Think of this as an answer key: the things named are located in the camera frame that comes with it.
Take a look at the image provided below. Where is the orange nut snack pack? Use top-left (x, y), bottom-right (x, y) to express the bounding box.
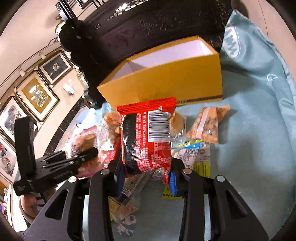
top-left (186, 105), bottom-right (230, 144)

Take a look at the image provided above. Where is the red snack pack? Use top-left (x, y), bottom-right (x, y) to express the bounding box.
top-left (117, 97), bottom-right (177, 184)

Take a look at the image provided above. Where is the clear bun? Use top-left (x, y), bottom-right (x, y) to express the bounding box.
top-left (169, 111), bottom-right (187, 138)

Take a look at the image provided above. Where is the person's left hand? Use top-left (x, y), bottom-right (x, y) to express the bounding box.
top-left (19, 187), bottom-right (56, 225)

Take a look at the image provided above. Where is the yellow stick snack pack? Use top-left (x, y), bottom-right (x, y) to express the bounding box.
top-left (108, 197), bottom-right (138, 223)

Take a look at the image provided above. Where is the small white patterned candy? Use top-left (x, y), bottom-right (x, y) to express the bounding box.
top-left (117, 214), bottom-right (137, 237)

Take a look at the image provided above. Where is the long brown snack bar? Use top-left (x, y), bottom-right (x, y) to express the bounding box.
top-left (121, 173), bottom-right (150, 198)

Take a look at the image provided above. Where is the yellow green snack pack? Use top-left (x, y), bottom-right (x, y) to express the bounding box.
top-left (162, 139), bottom-right (212, 200)

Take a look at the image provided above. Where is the pink snack pack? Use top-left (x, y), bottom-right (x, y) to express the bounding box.
top-left (67, 126), bottom-right (121, 178)

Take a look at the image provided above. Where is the light blue patterned cloth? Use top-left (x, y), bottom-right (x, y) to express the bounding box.
top-left (76, 9), bottom-right (296, 241)

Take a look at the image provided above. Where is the gold framed picture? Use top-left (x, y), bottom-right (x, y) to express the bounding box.
top-left (16, 70), bottom-right (60, 121)

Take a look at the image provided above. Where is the orange puffed snack pack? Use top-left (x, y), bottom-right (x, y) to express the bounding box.
top-left (103, 111), bottom-right (121, 145)

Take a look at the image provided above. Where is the black framed picture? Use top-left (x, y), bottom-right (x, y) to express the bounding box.
top-left (38, 51), bottom-right (73, 86)

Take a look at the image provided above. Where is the dark carved wooden cabinet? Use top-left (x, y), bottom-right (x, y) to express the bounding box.
top-left (56, 1), bottom-right (232, 109)

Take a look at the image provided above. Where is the yellow cardboard box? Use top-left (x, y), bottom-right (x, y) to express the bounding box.
top-left (97, 36), bottom-right (223, 108)

